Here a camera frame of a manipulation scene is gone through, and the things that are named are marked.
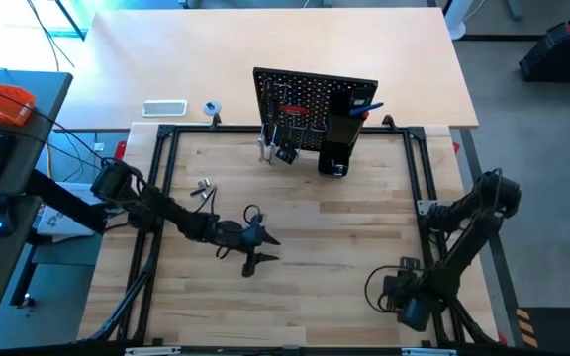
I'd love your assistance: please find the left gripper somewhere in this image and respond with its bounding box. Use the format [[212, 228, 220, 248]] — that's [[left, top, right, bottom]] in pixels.
[[210, 220, 282, 278]]

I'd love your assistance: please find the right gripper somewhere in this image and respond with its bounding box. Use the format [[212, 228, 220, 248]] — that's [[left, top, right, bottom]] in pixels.
[[381, 269, 438, 333]]

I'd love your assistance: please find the black C-clamp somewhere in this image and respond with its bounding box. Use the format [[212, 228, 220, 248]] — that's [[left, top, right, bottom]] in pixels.
[[274, 140, 299, 166]]

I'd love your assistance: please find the large silver combination wrench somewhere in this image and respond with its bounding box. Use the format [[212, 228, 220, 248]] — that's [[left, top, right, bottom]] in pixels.
[[257, 123, 269, 165]]

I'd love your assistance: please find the blue T-handle hex key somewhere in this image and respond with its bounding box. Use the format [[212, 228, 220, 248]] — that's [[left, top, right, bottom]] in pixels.
[[348, 101, 386, 118]]

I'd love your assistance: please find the double-prong metal peg hook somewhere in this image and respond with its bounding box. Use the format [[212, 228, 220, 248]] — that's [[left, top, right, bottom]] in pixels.
[[289, 126, 311, 149]]

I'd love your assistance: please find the small black pegboard bin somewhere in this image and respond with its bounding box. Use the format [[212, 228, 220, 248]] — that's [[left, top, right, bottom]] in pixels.
[[317, 141, 353, 178]]

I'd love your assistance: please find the tall black pegboard bin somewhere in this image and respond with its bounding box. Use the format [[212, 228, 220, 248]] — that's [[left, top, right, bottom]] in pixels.
[[327, 88, 374, 146]]

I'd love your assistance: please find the black perforated pegboard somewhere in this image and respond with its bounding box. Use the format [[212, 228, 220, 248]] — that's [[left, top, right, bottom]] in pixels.
[[252, 67, 380, 167]]

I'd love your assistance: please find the white rectangular tray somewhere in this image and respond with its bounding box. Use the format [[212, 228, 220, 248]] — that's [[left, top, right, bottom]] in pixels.
[[142, 99, 189, 118]]

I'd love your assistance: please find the light wooden table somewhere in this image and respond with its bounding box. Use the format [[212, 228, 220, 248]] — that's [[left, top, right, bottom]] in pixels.
[[55, 7, 480, 131]]

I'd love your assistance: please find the black desk brace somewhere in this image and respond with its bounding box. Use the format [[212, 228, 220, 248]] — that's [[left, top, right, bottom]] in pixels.
[[25, 170, 110, 234]]

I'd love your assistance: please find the white printed box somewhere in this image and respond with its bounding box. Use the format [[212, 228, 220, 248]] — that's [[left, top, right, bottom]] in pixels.
[[37, 181, 113, 238]]

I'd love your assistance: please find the black desk foot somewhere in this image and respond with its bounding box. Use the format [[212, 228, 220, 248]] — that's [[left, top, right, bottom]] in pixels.
[[10, 236, 39, 311]]

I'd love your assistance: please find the black computer mouse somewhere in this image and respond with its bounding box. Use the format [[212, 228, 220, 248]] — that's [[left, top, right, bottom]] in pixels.
[[0, 196, 18, 237]]

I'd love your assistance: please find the white stand base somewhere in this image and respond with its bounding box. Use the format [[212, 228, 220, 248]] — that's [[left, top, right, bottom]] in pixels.
[[445, 0, 475, 41]]

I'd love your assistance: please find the black and red tool case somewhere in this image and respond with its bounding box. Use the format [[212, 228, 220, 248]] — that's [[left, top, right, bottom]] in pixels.
[[519, 19, 570, 83]]

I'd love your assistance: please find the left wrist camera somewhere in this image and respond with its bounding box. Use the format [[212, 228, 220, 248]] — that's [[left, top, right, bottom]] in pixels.
[[242, 224, 265, 247]]

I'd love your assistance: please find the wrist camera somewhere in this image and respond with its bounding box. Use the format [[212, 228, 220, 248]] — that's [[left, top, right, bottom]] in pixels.
[[242, 224, 265, 247], [398, 255, 423, 272]]

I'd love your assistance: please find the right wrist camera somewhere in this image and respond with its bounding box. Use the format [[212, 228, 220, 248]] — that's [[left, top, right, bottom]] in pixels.
[[398, 255, 423, 272]]

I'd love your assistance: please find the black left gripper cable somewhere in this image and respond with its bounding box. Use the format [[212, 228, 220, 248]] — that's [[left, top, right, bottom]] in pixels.
[[193, 185, 265, 261]]

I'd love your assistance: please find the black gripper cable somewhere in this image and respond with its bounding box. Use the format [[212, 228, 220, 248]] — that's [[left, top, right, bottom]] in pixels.
[[363, 265, 406, 313], [193, 185, 265, 261]]

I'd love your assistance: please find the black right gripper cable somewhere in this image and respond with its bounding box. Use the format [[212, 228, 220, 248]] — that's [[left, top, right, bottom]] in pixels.
[[363, 265, 406, 313]]

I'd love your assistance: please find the silver edge bracket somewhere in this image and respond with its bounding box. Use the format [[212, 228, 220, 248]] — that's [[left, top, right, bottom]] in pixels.
[[401, 347, 458, 356], [125, 345, 182, 356]]

